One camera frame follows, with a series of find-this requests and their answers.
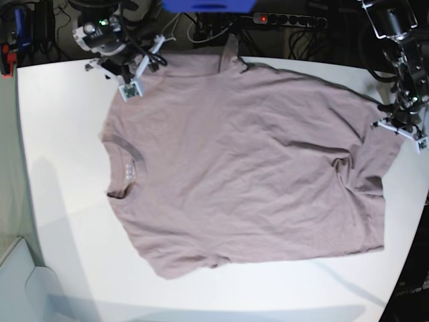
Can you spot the white camera bracket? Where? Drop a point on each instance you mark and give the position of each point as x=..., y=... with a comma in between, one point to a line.
x=405, y=132
x=130, y=87

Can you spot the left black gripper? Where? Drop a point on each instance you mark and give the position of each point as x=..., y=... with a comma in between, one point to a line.
x=407, y=118

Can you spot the blue plastic mount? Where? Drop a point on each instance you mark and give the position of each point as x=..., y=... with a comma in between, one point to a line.
x=208, y=6

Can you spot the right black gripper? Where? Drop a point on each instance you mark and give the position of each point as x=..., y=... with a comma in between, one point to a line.
x=121, y=61

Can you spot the blue and black device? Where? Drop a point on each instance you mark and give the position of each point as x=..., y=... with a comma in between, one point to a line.
x=24, y=27

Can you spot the mauve pink t-shirt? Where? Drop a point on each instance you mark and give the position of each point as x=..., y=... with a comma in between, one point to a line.
x=223, y=162

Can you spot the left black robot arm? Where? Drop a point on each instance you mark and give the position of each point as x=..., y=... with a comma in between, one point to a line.
x=394, y=23

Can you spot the red and black clamp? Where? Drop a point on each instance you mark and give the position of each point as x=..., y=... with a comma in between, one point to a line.
x=8, y=60

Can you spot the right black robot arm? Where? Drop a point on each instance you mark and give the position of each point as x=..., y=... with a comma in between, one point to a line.
x=118, y=32

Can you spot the black power strip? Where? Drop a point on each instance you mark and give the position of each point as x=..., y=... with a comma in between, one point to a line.
x=287, y=20

